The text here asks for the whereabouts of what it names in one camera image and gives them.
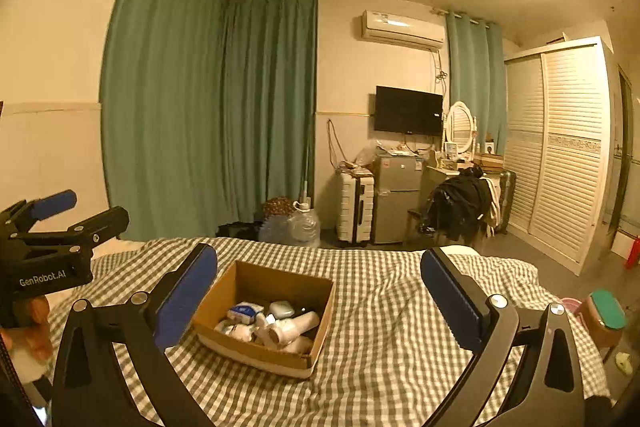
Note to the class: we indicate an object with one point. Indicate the pink basin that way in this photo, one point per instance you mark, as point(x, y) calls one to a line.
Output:
point(571, 307)

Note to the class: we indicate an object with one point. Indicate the red fire extinguisher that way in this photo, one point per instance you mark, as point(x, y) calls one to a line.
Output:
point(634, 252)

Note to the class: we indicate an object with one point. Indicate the grey checkered bed blanket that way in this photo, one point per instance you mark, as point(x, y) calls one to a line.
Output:
point(375, 387)

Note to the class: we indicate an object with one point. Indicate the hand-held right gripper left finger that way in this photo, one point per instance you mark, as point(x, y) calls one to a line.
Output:
point(182, 302)

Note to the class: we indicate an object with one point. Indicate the white oval mirror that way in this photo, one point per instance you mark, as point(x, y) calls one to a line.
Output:
point(460, 127)

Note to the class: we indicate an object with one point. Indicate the brown cardboard box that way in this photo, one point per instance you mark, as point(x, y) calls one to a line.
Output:
point(250, 357)

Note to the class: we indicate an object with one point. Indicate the dark chair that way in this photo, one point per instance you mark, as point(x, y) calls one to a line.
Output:
point(415, 219)

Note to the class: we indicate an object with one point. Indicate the clear water jug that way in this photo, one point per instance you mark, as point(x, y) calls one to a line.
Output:
point(305, 227)

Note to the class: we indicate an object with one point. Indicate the clear plastic bag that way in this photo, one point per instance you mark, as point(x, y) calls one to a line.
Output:
point(367, 157)

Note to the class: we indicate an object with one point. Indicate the person's left hand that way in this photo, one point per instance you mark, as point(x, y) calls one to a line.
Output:
point(37, 327)

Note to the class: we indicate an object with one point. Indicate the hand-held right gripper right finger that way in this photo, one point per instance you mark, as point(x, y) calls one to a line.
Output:
point(450, 292)

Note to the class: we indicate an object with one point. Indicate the black jacket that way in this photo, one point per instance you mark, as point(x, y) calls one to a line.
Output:
point(457, 207)

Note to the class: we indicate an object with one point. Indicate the green topped stool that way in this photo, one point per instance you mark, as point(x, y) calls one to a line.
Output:
point(607, 314)

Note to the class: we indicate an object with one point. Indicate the narrow green curtain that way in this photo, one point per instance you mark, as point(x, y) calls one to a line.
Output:
point(475, 77)

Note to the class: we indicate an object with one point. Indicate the wooden dressing table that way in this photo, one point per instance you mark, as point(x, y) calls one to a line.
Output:
point(435, 172)

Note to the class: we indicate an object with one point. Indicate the white air conditioner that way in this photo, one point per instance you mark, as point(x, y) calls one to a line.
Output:
point(400, 29)

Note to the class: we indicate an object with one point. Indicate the green earbud case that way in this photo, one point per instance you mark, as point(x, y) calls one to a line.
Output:
point(282, 308)

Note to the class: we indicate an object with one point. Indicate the white suitcase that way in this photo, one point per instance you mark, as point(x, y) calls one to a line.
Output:
point(355, 207)

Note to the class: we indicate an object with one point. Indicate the white louvered wardrobe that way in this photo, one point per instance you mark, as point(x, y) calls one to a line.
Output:
point(565, 157)

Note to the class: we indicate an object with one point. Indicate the grey mini fridge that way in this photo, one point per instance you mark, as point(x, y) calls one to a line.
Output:
point(397, 202)

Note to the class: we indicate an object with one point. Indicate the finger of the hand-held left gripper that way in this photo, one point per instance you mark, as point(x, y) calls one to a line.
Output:
point(100, 224)
point(52, 203)

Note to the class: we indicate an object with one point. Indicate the white cylinder with round end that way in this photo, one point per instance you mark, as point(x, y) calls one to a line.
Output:
point(292, 327)

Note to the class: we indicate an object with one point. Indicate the white sock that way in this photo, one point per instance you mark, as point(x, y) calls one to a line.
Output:
point(237, 332)

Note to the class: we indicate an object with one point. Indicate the wide green curtain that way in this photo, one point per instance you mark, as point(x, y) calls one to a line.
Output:
point(160, 107)

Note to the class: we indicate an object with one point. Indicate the blue tissue packet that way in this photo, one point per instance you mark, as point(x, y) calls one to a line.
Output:
point(245, 312)

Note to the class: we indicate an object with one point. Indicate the brown patterned bag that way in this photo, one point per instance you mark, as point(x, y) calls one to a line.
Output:
point(277, 208)

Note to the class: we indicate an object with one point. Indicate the silver suitcase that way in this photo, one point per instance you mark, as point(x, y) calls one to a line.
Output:
point(507, 202)

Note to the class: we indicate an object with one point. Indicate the black wall television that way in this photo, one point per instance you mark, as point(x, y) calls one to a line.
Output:
point(407, 109)

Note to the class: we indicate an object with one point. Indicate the cream tote bag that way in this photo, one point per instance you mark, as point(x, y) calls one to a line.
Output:
point(492, 207)

